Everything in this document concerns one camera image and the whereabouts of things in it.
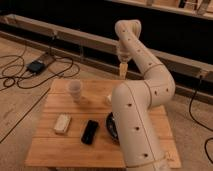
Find white rectangular box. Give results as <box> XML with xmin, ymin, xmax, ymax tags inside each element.
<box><xmin>54</xmin><ymin>114</ymin><xmax>71</xmax><ymax>134</ymax></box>

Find blue power adapter box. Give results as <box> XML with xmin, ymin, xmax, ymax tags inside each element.
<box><xmin>27</xmin><ymin>61</ymin><xmax>45</xmax><ymax>74</ymax></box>

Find black rectangular remote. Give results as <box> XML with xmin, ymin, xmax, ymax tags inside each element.
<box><xmin>81</xmin><ymin>120</ymin><xmax>99</xmax><ymax>145</ymax></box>

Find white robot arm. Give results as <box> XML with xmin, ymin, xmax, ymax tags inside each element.
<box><xmin>111</xmin><ymin>20</ymin><xmax>175</xmax><ymax>171</ymax></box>

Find black cable at right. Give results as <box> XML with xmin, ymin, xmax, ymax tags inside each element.
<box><xmin>188</xmin><ymin>75</ymin><xmax>213</xmax><ymax>166</ymax></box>

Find dark blue bowl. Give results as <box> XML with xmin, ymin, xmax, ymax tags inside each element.
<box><xmin>105</xmin><ymin>112</ymin><xmax>119</xmax><ymax>142</ymax></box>

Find wooden table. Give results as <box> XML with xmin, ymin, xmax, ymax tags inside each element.
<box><xmin>24</xmin><ymin>78</ymin><xmax>183</xmax><ymax>170</ymax></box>

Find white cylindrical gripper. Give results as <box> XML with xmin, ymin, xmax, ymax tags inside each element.
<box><xmin>116</xmin><ymin>41</ymin><xmax>132</xmax><ymax>79</ymax></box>

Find translucent plastic cup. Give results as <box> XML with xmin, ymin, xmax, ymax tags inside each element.
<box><xmin>67</xmin><ymin>79</ymin><xmax>82</xmax><ymax>102</ymax></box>

